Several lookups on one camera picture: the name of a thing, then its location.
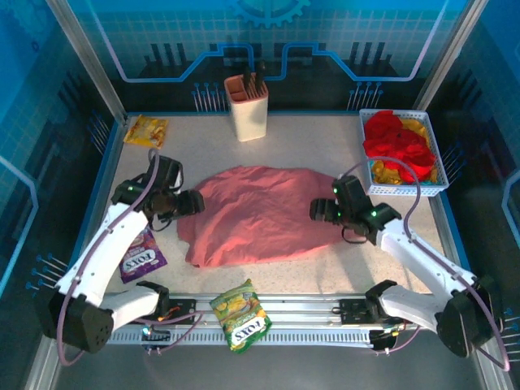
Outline pink t-shirt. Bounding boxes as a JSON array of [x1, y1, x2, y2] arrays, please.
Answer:
[[176, 164, 354, 268]]

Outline purple Fox's candy bag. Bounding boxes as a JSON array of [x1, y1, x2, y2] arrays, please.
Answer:
[[119, 227, 169, 284]]

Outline white plastic basket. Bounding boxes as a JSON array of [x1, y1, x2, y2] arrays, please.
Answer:
[[358, 108, 451, 198]]

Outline yellow snack bag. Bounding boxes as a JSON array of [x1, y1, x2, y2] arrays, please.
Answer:
[[123, 114, 170, 150]]

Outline white and pink knife block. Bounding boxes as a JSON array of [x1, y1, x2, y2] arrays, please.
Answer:
[[223, 74, 270, 143]]

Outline red t-shirt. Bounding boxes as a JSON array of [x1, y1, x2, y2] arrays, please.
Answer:
[[362, 109, 436, 184]]

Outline green Fox's candy bag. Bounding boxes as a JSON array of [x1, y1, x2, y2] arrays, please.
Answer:
[[209, 279, 273, 353]]

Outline yellow t-shirt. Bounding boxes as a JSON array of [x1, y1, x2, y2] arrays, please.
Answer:
[[371, 116, 439, 186]]

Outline small circuit board with LED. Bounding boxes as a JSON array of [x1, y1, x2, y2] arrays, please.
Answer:
[[367, 327, 403, 355], [140, 324, 172, 355]]

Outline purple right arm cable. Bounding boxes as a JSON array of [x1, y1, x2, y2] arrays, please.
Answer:
[[340, 156, 511, 373]]

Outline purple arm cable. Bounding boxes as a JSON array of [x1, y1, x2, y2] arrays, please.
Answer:
[[340, 156, 511, 373], [55, 148, 204, 366]]

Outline aluminium mounting rail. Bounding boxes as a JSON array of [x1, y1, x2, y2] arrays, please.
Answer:
[[97, 292, 423, 328]]

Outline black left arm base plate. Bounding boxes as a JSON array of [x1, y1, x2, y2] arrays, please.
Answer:
[[160, 296, 199, 324]]

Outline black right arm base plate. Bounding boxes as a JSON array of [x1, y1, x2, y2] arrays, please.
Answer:
[[339, 298, 381, 326]]

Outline white slotted cable duct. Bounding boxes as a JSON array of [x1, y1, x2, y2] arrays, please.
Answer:
[[107, 327, 375, 347]]

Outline black knife handle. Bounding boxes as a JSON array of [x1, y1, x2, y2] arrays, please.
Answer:
[[242, 65, 254, 101], [253, 60, 267, 100]]

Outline aluminium frame post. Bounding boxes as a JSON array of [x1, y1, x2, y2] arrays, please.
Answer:
[[45, 0, 130, 125], [413, 0, 487, 111]]

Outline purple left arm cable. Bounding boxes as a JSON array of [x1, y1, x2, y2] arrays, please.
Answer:
[[55, 148, 204, 366]]

